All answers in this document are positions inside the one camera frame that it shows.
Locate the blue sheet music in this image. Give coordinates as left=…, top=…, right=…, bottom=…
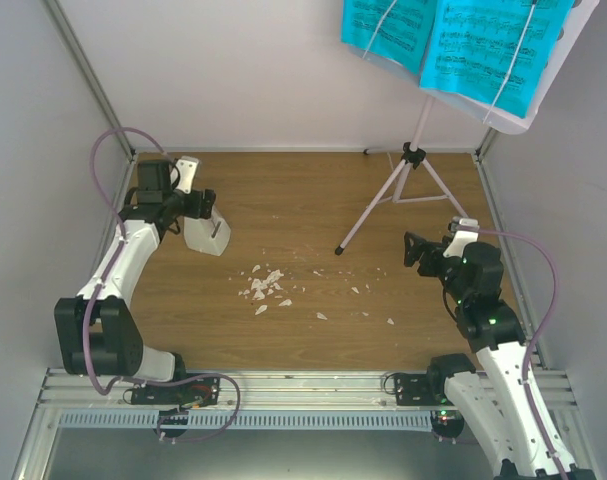
left=341, top=0, right=437, bottom=74
left=419, top=1, right=573, bottom=118

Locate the right blue sheet music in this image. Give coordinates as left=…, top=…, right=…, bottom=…
left=419, top=1, right=573, bottom=118

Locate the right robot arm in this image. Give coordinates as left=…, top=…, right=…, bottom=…
left=404, top=229, right=595, bottom=479

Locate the left blue sheet music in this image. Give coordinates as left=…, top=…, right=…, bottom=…
left=341, top=0, right=437, bottom=74

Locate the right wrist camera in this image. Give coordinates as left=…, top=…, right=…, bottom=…
left=443, top=217, right=480, bottom=258

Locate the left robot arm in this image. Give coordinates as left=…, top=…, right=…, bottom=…
left=54, top=156, right=231, bottom=404

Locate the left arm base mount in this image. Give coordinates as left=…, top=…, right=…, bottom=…
left=122, top=377, right=220, bottom=427

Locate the white metronome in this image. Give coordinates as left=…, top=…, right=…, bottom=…
left=183, top=207, right=231, bottom=257

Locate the pink music stand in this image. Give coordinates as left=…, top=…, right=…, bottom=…
left=335, top=1, right=598, bottom=254

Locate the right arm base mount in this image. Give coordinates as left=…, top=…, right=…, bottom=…
left=381, top=367, right=464, bottom=443

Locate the grey slotted cable duct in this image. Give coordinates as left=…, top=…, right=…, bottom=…
left=59, top=409, right=432, bottom=432

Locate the aluminium rail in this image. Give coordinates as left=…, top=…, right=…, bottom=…
left=37, top=370, right=579, bottom=409

